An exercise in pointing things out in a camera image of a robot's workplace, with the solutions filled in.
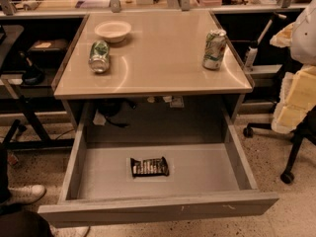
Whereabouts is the green can lying down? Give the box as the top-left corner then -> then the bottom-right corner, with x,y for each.
88,40 -> 110,73

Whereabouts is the white sneaker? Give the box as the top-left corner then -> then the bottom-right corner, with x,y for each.
6,185 -> 46,205
50,226 -> 90,237

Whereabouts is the black office chair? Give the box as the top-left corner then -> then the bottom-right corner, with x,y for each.
242,106 -> 316,185

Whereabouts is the black box on shelf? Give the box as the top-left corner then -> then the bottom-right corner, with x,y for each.
28,39 -> 69,62

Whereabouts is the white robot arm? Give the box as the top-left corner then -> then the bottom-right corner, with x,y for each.
270,0 -> 316,134

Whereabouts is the green white upright can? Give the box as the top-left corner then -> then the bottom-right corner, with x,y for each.
202,29 -> 226,70

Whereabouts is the black rxbar chocolate wrapper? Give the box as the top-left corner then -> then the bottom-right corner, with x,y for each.
130,157 -> 169,178

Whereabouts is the white bowl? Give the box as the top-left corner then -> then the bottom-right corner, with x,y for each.
95,21 -> 131,43

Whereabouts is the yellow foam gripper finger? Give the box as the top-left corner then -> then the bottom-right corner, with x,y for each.
272,65 -> 316,134

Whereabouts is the open grey drawer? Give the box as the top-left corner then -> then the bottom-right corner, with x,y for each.
39,101 -> 278,227

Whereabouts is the grey counter cabinet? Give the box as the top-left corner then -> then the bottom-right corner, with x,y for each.
54,10 -> 253,123

